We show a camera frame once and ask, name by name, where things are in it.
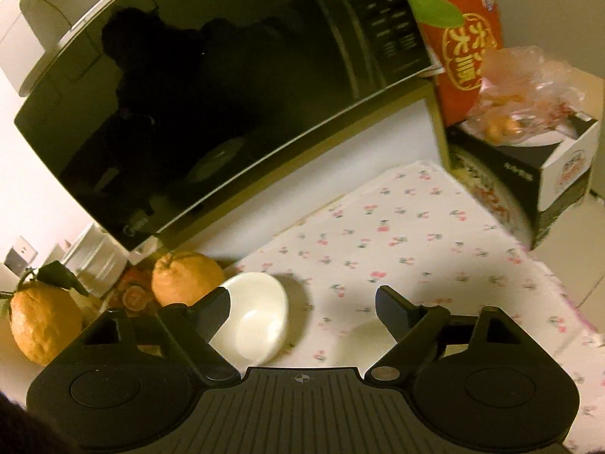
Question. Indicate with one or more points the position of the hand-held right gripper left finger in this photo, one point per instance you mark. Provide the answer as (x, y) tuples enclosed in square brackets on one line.
[(215, 312)]

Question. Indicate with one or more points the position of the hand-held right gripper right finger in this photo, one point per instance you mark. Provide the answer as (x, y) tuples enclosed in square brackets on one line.
[(392, 312)]

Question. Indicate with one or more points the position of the white bowl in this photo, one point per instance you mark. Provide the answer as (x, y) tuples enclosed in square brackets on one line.
[(257, 321)]

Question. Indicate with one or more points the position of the orange citrus fruit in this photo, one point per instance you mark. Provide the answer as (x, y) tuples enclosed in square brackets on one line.
[(189, 276)]

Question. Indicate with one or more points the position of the cherry print tablecloth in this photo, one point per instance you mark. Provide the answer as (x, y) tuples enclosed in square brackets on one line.
[(425, 255)]

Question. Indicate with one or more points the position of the orange printed packet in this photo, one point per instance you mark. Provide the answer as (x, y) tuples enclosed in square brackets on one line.
[(134, 295)]

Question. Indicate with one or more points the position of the white plastic container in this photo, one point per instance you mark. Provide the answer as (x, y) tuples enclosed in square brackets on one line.
[(94, 260)]

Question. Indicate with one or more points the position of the large yellow citrus fruit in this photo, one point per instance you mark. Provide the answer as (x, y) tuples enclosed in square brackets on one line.
[(42, 326)]

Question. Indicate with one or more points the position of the black microwave oven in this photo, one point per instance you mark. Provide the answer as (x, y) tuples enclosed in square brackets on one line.
[(212, 104)]

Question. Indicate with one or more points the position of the black and white cardboard box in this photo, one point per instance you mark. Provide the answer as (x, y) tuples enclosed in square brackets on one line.
[(557, 184)]

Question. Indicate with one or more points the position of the plastic bag of fruit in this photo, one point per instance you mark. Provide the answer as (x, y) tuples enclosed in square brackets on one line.
[(524, 99)]

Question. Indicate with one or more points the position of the red printed carton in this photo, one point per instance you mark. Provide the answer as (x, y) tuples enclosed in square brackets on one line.
[(453, 42)]

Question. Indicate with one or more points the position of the white appliance above microwave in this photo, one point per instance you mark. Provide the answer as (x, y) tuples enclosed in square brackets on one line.
[(71, 14)]

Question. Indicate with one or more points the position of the wall socket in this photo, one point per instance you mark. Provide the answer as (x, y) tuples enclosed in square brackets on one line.
[(20, 254)]

